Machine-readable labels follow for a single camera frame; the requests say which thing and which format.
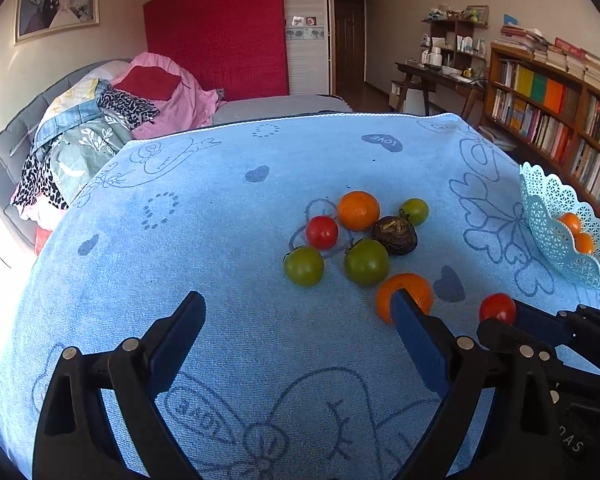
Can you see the pile of books on floor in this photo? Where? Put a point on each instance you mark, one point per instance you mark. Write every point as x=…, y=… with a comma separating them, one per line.
x=497, y=137

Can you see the red mattress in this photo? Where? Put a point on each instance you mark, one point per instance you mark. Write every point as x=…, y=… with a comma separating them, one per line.
x=215, y=35

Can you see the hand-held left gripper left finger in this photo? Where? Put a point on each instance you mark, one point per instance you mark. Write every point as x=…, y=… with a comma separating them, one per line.
x=177, y=332

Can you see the grey-green floral quilt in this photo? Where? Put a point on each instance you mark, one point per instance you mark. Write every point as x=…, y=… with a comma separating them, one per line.
x=87, y=147

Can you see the rows of shelved books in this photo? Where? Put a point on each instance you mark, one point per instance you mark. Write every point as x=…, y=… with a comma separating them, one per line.
x=545, y=110

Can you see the red tomato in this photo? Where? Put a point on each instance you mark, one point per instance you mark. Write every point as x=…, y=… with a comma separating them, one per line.
x=497, y=308
x=322, y=232

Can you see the white box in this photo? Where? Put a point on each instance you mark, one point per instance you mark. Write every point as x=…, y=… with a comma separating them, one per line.
x=405, y=92

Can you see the wooden bookshelf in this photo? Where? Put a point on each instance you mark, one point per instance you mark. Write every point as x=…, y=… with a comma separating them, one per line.
x=530, y=140

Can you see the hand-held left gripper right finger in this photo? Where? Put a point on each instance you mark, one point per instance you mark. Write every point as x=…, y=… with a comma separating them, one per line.
x=415, y=330

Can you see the small framed picture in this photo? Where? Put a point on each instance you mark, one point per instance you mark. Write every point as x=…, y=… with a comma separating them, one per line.
x=476, y=14

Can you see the light blue lattice basket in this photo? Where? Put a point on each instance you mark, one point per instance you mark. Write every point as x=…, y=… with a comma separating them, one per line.
x=545, y=215

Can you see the dark wooden door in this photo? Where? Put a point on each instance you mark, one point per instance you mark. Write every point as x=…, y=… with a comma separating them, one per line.
x=349, y=45

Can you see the leopard print cloth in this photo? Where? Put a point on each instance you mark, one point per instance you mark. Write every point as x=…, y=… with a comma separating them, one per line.
x=35, y=182
x=127, y=107

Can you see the small yellow-green tomato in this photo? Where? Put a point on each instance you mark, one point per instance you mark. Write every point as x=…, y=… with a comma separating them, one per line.
x=414, y=211

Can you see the large green tomato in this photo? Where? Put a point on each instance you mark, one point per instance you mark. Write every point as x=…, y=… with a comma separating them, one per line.
x=366, y=261
x=304, y=266

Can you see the red pillow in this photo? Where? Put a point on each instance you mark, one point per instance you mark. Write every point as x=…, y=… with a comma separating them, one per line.
x=147, y=82

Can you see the stack of books atop bookshelf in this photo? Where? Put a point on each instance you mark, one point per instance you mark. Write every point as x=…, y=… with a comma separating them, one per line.
x=555, y=50

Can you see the blue printed towel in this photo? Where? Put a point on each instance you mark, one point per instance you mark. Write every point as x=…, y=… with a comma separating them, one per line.
x=205, y=240

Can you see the blue and yellow blanket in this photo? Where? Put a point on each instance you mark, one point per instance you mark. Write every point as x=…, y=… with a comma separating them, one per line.
x=62, y=110

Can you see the white thermos jug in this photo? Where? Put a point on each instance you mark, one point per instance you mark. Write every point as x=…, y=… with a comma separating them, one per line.
x=435, y=56

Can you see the dark purple mangosteen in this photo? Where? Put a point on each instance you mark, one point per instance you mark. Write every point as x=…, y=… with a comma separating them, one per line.
x=394, y=236

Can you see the framed wedding photo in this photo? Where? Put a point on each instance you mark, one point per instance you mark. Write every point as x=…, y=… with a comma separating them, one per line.
x=56, y=10

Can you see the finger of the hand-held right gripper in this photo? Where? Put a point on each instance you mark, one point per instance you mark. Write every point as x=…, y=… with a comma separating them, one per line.
x=545, y=322
x=495, y=332

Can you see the wooden desk shelf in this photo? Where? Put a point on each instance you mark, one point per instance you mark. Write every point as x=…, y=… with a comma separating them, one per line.
x=452, y=35

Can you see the wooden desk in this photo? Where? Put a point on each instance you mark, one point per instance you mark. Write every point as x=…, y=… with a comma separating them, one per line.
x=430, y=77

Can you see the grey bed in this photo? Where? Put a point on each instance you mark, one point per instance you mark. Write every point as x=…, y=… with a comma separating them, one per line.
x=275, y=107

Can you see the pink blanket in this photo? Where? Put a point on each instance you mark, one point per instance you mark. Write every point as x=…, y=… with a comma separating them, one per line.
x=180, y=105

